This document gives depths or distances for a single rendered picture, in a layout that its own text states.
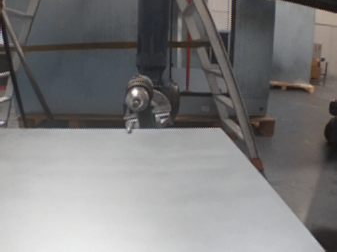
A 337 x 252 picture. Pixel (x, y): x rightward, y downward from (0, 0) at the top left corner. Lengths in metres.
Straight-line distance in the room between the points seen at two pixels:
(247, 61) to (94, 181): 2.03
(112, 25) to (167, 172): 1.93
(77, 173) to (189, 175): 0.09
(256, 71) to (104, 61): 1.41
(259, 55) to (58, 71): 1.89
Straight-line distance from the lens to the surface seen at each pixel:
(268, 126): 2.24
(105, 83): 2.08
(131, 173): 0.17
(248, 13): 2.16
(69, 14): 2.20
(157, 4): 0.82
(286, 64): 6.14
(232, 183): 0.17
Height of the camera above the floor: 0.74
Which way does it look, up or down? 16 degrees down
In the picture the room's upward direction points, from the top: 1 degrees clockwise
